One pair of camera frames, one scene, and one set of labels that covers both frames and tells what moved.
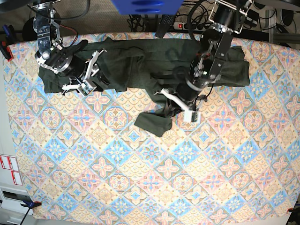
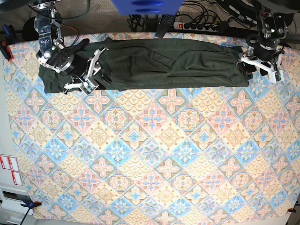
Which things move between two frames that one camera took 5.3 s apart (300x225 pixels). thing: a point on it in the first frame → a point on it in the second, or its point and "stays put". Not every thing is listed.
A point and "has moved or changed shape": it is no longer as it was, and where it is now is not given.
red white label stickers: x=10 y=163 stays put
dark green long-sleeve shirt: x=161 y=67 has moved or changed shape
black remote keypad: x=166 y=22 stays put
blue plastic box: x=147 y=7 stays put
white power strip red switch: x=191 y=26 stays put
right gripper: x=186 y=93 → x=274 y=76
